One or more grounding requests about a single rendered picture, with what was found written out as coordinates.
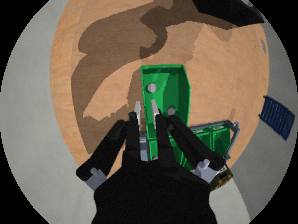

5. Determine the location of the green bin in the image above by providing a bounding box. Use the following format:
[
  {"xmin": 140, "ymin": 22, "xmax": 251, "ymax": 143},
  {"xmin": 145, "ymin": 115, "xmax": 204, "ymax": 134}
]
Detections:
[
  {"xmin": 181, "ymin": 128, "xmax": 211, "ymax": 171},
  {"xmin": 141, "ymin": 64, "xmax": 191, "ymax": 139},
  {"xmin": 149, "ymin": 137, "xmax": 183, "ymax": 165},
  {"xmin": 207, "ymin": 124, "xmax": 231, "ymax": 157}
]

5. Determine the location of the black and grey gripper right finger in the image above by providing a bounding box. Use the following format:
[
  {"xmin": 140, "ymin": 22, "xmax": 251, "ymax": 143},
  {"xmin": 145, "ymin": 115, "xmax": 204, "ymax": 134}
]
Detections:
[{"xmin": 151, "ymin": 100, "xmax": 226, "ymax": 195}]

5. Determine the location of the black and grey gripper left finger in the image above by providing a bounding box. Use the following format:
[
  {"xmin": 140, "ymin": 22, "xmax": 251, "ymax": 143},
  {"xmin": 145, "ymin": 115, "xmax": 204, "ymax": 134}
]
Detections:
[{"xmin": 76, "ymin": 101, "xmax": 141, "ymax": 198}]

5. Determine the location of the grey shelf rack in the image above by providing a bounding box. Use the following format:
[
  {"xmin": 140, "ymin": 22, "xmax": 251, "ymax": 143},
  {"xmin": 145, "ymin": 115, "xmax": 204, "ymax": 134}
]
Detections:
[{"xmin": 140, "ymin": 120, "xmax": 240, "ymax": 162}]

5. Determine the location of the grey metal disc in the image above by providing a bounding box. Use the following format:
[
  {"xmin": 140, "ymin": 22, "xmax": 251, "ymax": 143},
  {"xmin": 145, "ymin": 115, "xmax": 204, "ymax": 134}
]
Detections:
[{"xmin": 167, "ymin": 107, "xmax": 175, "ymax": 115}]

